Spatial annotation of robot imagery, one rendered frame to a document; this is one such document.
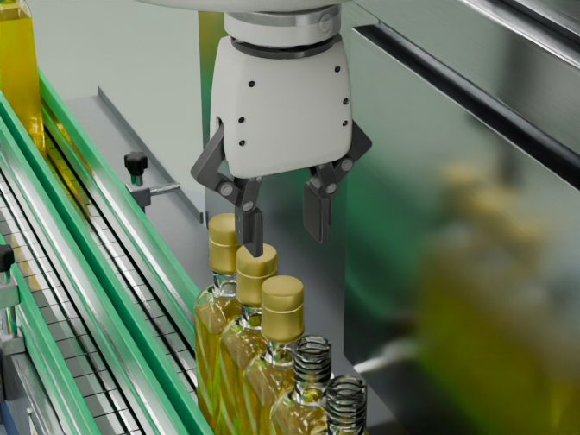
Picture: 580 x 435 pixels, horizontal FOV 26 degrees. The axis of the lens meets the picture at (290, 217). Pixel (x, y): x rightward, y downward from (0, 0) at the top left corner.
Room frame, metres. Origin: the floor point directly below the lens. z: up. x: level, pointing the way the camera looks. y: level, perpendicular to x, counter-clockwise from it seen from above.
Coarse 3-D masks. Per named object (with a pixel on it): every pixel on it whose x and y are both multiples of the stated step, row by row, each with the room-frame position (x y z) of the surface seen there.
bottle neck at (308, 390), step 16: (304, 336) 0.81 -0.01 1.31; (320, 336) 0.81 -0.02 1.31; (304, 352) 0.79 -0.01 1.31; (320, 352) 0.79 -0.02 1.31; (304, 368) 0.79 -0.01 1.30; (320, 368) 0.79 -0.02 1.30; (304, 384) 0.79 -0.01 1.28; (320, 384) 0.79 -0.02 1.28; (304, 400) 0.79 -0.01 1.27; (320, 400) 0.79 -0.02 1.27
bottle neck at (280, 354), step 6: (270, 342) 0.84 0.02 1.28; (270, 348) 0.84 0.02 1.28; (276, 348) 0.84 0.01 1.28; (282, 348) 0.84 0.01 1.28; (288, 348) 0.84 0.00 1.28; (270, 354) 0.84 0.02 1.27; (276, 354) 0.84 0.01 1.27; (282, 354) 0.84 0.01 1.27; (288, 354) 0.84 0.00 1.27; (270, 360) 0.84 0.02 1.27; (276, 360) 0.84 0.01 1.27; (282, 360) 0.84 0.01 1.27; (288, 360) 0.84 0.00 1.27
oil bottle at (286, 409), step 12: (288, 396) 0.80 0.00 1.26; (276, 408) 0.80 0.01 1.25; (288, 408) 0.79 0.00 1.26; (300, 408) 0.79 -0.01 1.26; (312, 408) 0.78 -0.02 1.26; (324, 408) 0.79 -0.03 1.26; (276, 420) 0.80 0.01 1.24; (288, 420) 0.78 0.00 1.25; (300, 420) 0.78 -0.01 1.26; (312, 420) 0.78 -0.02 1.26; (324, 420) 0.78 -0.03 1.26; (276, 432) 0.80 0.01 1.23; (288, 432) 0.78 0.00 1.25; (300, 432) 0.77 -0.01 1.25; (312, 432) 0.77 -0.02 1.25
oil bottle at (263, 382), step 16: (256, 368) 0.85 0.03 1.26; (272, 368) 0.84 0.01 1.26; (288, 368) 0.84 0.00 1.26; (256, 384) 0.84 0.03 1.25; (272, 384) 0.83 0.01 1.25; (288, 384) 0.83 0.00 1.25; (256, 400) 0.83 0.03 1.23; (272, 400) 0.82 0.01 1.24; (256, 416) 0.83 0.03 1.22; (256, 432) 0.84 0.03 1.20
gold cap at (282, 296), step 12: (276, 276) 0.87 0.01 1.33; (288, 276) 0.87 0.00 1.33; (264, 288) 0.85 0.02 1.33; (276, 288) 0.85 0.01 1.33; (288, 288) 0.85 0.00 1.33; (300, 288) 0.85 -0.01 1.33; (264, 300) 0.84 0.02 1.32; (276, 300) 0.84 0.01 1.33; (288, 300) 0.84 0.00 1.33; (300, 300) 0.85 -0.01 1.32; (264, 312) 0.84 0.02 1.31; (276, 312) 0.84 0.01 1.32; (288, 312) 0.84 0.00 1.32; (300, 312) 0.85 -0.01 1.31; (264, 324) 0.84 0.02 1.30; (276, 324) 0.84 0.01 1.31; (288, 324) 0.84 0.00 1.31; (300, 324) 0.85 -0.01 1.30; (264, 336) 0.84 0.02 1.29; (276, 336) 0.84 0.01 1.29; (288, 336) 0.84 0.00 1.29; (300, 336) 0.84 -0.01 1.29
